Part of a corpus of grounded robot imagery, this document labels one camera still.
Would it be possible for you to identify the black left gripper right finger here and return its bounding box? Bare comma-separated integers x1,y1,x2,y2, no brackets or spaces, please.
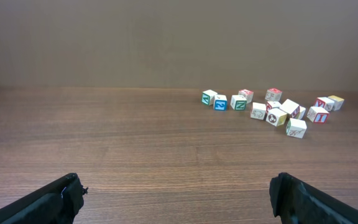
269,172,358,224

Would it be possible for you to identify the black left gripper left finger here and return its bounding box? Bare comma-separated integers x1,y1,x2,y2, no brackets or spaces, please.
0,173,88,224

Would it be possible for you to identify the green edged animal wooden block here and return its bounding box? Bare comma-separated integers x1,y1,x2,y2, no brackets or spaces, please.
286,118,307,139

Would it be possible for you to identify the red I wooden block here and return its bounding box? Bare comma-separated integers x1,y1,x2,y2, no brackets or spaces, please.
306,106,329,123

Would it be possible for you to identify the white maroon wooden block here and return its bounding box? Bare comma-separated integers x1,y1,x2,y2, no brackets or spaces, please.
279,99,300,118

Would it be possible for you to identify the wooden block with figure eight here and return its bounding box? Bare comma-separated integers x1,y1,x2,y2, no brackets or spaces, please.
250,102,266,120

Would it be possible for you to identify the pale yellow wooden block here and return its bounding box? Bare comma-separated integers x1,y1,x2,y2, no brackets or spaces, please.
295,106,306,119

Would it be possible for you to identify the red edged wooden block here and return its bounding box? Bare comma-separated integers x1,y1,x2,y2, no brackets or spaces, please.
266,101,282,113

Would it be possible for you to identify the red Y wooden block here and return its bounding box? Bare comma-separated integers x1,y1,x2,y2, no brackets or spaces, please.
313,97,335,111

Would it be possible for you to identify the yellow top wooden block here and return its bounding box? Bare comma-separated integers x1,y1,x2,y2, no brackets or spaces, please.
328,95,344,111

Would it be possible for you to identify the red M wooden block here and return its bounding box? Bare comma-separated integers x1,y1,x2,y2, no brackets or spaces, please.
265,88,283,101

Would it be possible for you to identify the green N wooden block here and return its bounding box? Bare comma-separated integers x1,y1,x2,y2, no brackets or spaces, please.
231,95,247,111

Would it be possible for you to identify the red A wooden block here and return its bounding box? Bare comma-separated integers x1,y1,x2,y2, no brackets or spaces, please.
238,89,254,104

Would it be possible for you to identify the blue letter wooden block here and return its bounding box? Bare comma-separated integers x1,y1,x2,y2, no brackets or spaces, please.
213,95,227,111

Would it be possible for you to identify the green letter wooden block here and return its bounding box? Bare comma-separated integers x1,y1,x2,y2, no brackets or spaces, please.
201,90,218,106

